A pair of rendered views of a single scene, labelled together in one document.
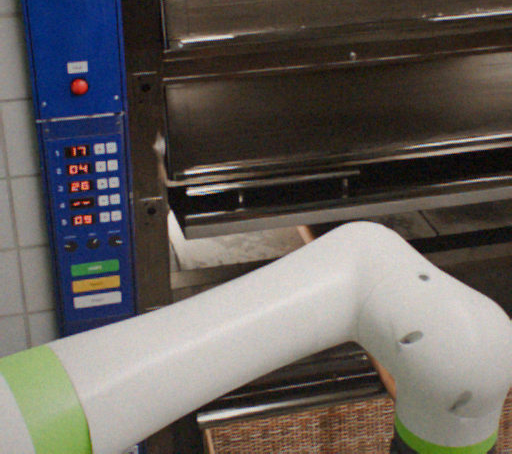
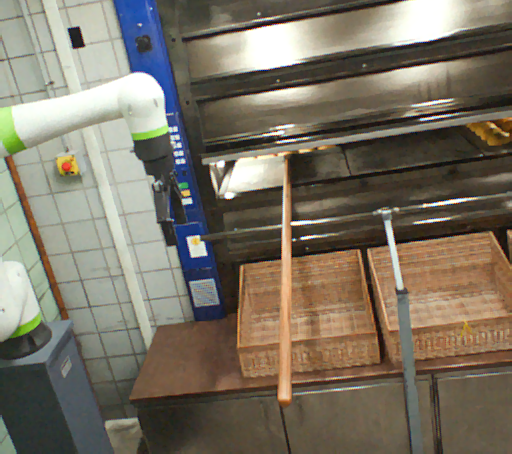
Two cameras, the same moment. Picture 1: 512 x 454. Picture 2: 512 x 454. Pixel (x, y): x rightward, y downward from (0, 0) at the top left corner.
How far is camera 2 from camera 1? 1.08 m
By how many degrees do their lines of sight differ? 23
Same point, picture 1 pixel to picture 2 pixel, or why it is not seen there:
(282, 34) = (237, 71)
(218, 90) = (221, 103)
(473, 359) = (129, 91)
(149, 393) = (37, 115)
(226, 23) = (214, 70)
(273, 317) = (88, 97)
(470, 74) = (340, 87)
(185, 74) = (203, 95)
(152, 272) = (206, 191)
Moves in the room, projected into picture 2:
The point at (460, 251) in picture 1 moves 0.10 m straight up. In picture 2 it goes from (358, 180) to (355, 158)
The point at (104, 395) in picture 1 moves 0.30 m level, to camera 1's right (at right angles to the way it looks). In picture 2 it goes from (21, 114) to (124, 101)
